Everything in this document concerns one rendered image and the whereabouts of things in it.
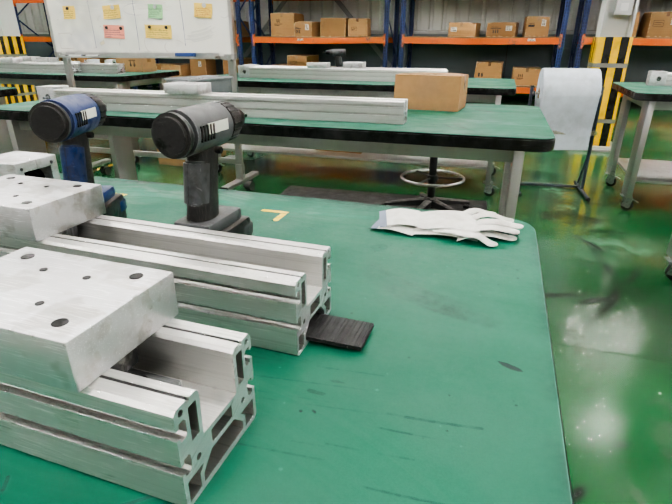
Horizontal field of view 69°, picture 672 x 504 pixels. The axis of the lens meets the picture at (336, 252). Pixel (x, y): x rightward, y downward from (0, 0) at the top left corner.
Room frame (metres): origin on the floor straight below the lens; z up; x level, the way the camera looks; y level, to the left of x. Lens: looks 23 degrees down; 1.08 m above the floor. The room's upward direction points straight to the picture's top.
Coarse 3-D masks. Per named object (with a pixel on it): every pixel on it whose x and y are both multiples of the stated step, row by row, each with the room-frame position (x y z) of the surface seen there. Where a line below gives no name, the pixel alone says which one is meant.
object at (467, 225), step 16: (400, 208) 0.86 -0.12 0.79; (384, 224) 0.78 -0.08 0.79; (400, 224) 0.78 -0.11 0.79; (416, 224) 0.78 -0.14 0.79; (432, 224) 0.77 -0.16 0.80; (448, 224) 0.76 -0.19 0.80; (464, 224) 0.77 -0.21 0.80; (480, 224) 0.77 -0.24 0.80; (496, 224) 0.78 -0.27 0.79; (512, 224) 0.76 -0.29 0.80; (480, 240) 0.72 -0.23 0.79; (512, 240) 0.73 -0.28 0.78
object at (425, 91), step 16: (128, 64) 5.02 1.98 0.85; (144, 64) 5.00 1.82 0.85; (400, 80) 2.38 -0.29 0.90; (416, 80) 2.35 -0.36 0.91; (432, 80) 2.32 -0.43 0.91; (448, 80) 2.29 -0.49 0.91; (464, 80) 2.35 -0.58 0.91; (400, 96) 2.38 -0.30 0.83; (416, 96) 2.35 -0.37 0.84; (432, 96) 2.32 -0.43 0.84; (448, 96) 2.29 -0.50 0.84; (464, 96) 2.39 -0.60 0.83; (160, 160) 4.54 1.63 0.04; (176, 160) 4.47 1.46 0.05
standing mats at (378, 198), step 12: (288, 192) 3.57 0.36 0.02; (300, 192) 3.58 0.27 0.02; (312, 192) 3.58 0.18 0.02; (324, 192) 3.58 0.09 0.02; (336, 192) 3.58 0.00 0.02; (348, 192) 3.58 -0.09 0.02; (360, 192) 3.58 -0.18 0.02; (372, 192) 3.58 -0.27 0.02; (384, 204) 3.29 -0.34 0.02; (456, 204) 3.30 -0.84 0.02; (468, 204) 3.30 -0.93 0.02; (480, 204) 3.29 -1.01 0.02
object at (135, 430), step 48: (192, 336) 0.33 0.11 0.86; (240, 336) 0.33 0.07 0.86; (0, 384) 0.30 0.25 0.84; (96, 384) 0.27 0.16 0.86; (144, 384) 0.27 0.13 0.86; (192, 384) 0.32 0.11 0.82; (240, 384) 0.32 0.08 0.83; (0, 432) 0.30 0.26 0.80; (48, 432) 0.28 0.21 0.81; (96, 432) 0.26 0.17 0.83; (144, 432) 0.25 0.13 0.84; (192, 432) 0.26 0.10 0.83; (240, 432) 0.31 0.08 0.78; (144, 480) 0.25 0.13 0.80; (192, 480) 0.26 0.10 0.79
